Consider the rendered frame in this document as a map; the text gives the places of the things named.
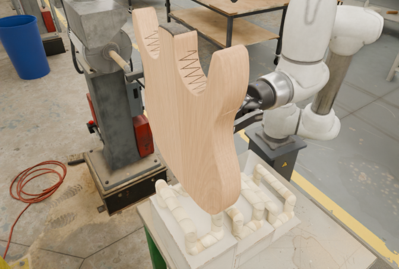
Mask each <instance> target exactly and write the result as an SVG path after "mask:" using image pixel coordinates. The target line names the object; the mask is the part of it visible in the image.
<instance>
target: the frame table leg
mask: <svg viewBox="0 0 399 269"><path fill-rule="evenodd" d="M144 228H145V234H146V237H147V243H148V248H149V251H150V257H151V262H152V266H153V269H167V265H166V263H165V261H164V259H163V257H162V255H161V253H160V252H159V250H158V248H157V247H156V244H155V243H154V241H153V239H152V238H151V236H150V234H149V232H148V230H147V228H146V227H145V225H144Z"/></svg>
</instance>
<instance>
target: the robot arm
mask: <svg viewBox="0 0 399 269"><path fill-rule="evenodd" d="M383 23H384V19H383V17H381V16H380V15H379V14H378V13H377V12H375V11H373V10H370V9H367V8H363V7H355V6H349V5H337V0H290V2H289V6H288V8H287V12H286V17H285V21H284V29H283V39H282V52H281V57H280V60H279V63H278V65H277V67H276V69H275V72H272V73H270V74H267V75H265V76H262V77H259V78H258V79H257V80H256V82H254V83H250V84H248V88H247V92H246V96H245V98H244V101H243V103H242V105H241V106H240V108H239V109H238V111H237V113H236V116H235V120H234V124H233V134H235V133H237V132H238V131H240V130H242V129H244V128H246V127H247V126H249V125H251V124H253V123H254V122H259V121H262V120H263V116H264V110H267V112H266V116H265V121H264V122H263V123H262V124H261V125H262V127H263V128H264V129H263V130H261V131H256V133H255V135H257V136H259V137H260V139H262V140H263V142H265V143H266V145H267V146H269V148H270V150H272V151H275V150H276V149H278V148H280V147H283V146H285V145H288V144H292V143H295V142H296V140H295V139H294V138H293V137H291V136H290V135H298V136H300V137H304V138H309V139H313V140H321V141H325V140H331V139H333V138H335V137H336V136H337V135H338V133H339V131H340V120H339V119H338V117H336V116H335V113H334V110H333V109H332V107H333V104H334V102H335V99H336V97H337V94H338V91H339V89H340V87H341V84H342V82H343V80H344V77H345V75H346V72H347V70H348V68H349V65H350V63H351V60H352V57H353V55H354V54H355V53H356V52H358V51H359V50H360V48H361V47H363V46H364V45H368V44H371V43H373V42H375V41H376V40H377V39H378V38H379V37H380V35H381V32H382V28H383ZM327 47H329V51H328V55H327V58H326V60H325V63H324V62H323V58H324V54H325V51H326V49H327ZM313 95H314V97H313V101H312V103H310V104H308V105H307V106H306V107H305V109H299V108H298V107H296V104H295V103H296V102H299V101H302V100H305V99H307V98H308V97H311V96H313ZM247 113H248V114H247ZM246 114H247V115H246Z"/></svg>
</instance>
